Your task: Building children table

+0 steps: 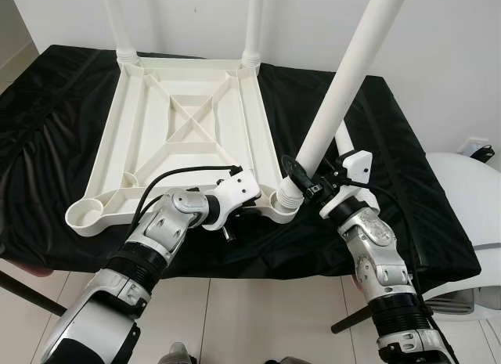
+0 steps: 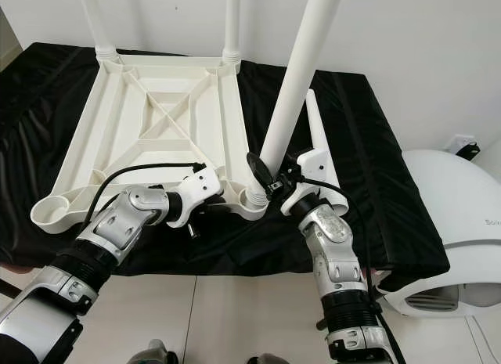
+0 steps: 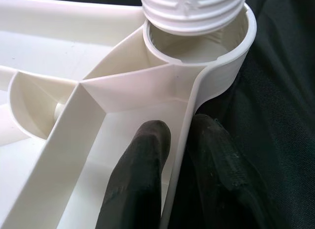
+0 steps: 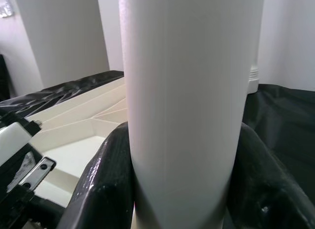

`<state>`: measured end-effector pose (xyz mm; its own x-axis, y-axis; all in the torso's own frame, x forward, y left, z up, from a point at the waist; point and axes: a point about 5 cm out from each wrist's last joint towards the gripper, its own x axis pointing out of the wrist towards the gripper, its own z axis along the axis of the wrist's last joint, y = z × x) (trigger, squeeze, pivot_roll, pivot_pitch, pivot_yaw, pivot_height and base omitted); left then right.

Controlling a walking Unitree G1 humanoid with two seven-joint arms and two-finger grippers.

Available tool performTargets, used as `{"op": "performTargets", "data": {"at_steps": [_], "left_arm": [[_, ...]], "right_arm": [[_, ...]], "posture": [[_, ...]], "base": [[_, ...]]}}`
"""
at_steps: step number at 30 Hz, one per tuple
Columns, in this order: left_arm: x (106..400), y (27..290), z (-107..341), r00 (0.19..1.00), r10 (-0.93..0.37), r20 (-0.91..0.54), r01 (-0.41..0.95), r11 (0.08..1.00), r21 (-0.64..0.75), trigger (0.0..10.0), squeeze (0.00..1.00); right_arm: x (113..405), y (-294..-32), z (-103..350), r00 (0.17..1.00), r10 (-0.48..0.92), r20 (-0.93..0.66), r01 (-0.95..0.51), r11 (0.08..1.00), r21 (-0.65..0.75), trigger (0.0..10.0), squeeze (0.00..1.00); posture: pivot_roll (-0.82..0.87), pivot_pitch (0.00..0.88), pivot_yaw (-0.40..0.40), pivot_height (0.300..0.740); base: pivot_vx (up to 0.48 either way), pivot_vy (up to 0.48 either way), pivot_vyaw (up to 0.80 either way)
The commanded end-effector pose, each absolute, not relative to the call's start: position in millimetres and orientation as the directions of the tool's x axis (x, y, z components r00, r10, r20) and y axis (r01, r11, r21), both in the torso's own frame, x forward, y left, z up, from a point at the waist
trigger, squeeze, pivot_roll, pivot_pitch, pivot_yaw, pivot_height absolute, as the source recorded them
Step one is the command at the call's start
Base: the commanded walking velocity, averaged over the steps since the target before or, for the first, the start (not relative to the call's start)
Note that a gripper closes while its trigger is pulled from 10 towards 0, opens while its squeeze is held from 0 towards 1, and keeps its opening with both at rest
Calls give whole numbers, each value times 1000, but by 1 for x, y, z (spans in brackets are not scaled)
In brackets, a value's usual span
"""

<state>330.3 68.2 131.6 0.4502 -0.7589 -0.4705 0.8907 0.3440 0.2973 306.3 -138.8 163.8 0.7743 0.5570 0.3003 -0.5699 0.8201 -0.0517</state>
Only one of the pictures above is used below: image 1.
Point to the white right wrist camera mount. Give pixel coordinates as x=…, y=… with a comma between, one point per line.
x=352, y=168

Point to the white wall socket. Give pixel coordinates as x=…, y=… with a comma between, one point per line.
x=470, y=143

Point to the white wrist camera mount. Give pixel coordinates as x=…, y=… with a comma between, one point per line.
x=235, y=190
x=352, y=168

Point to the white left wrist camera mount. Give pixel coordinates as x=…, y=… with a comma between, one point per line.
x=235, y=190

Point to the black power plug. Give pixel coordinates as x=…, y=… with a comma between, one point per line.
x=484, y=153

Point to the white plastic table top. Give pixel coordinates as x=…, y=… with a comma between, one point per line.
x=117, y=145

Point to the pink cloth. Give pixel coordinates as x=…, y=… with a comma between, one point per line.
x=23, y=268

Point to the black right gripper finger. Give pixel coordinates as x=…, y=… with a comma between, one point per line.
x=297, y=173

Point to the white plastic table leg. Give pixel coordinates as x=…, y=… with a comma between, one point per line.
x=348, y=74
x=254, y=23
x=344, y=141
x=119, y=23

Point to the black metal table leg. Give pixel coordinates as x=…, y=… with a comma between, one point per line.
x=351, y=318
x=31, y=293

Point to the white dome litter box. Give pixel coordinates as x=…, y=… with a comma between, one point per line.
x=470, y=207

